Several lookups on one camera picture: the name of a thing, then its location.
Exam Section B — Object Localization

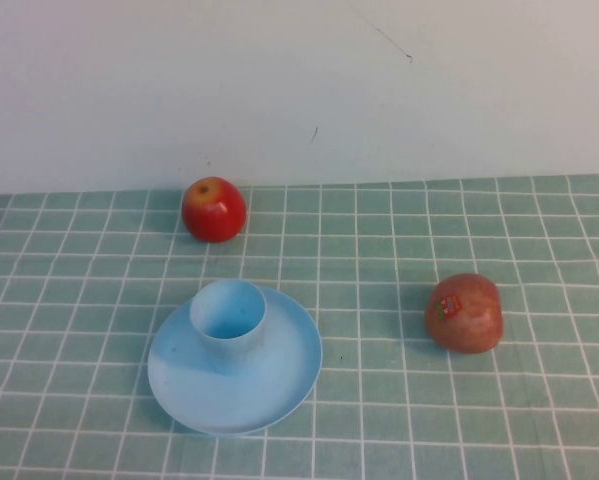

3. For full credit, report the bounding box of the light blue plastic cup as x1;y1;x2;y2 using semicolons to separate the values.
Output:
188;279;268;375

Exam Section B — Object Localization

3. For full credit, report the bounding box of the light blue plastic plate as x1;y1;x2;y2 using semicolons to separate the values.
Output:
146;285;324;436

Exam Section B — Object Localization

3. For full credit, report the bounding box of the green white checked tablecloth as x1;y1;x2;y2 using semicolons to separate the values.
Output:
0;172;599;480

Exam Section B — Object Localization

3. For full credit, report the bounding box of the dull red apple with sticker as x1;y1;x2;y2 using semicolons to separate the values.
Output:
424;272;505;356

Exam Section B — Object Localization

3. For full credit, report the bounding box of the shiny red yellow apple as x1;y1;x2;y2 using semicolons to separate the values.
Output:
181;176;248;245

